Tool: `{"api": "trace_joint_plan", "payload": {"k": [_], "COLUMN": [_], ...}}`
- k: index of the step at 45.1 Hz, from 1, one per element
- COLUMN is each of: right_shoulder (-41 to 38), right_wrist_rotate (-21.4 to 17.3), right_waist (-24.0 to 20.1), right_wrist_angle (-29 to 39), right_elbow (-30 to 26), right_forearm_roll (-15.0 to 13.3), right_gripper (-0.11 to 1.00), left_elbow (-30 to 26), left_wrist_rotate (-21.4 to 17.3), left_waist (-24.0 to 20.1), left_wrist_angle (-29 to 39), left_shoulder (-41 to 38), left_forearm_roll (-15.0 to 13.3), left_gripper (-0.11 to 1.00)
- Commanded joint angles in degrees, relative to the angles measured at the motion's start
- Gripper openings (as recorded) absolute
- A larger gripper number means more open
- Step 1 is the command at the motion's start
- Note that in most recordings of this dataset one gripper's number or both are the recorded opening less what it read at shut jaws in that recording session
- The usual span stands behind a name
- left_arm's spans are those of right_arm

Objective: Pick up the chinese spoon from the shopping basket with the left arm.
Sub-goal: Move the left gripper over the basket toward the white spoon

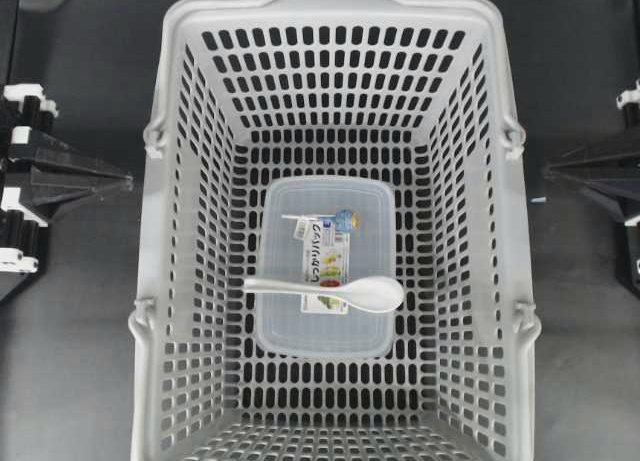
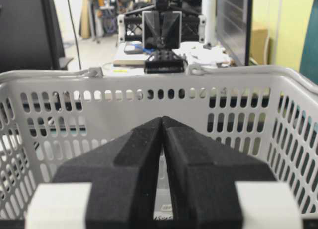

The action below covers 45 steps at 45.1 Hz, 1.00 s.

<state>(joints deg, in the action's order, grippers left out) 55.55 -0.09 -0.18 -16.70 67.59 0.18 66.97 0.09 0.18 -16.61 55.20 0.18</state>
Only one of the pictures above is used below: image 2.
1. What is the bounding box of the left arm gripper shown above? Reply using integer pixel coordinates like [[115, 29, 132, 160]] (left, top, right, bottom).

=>
[[117, 10, 206, 74]]

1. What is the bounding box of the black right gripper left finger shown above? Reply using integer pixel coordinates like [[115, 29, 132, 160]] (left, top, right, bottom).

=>
[[24, 116, 162, 229]]

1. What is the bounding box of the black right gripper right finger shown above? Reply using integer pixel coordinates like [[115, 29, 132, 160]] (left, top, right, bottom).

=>
[[161, 116, 304, 229]]

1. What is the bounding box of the white plastic shopping basket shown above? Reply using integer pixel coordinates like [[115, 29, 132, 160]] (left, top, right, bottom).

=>
[[0, 66, 318, 220]]

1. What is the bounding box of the white cylinder roll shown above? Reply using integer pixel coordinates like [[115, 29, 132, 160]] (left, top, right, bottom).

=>
[[202, 0, 217, 48]]

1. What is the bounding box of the black monitor screen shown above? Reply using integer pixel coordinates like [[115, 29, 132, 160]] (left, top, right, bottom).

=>
[[216, 0, 253, 66]]

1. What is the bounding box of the cardboard box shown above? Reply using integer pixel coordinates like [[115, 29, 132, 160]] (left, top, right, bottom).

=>
[[250, 26, 269, 65]]

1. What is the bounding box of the black office chair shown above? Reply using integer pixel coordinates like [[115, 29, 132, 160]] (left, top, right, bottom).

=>
[[0, 0, 72, 72]]

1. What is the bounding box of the black hanging cable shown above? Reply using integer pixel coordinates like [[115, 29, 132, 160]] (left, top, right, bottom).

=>
[[66, 0, 82, 70]]

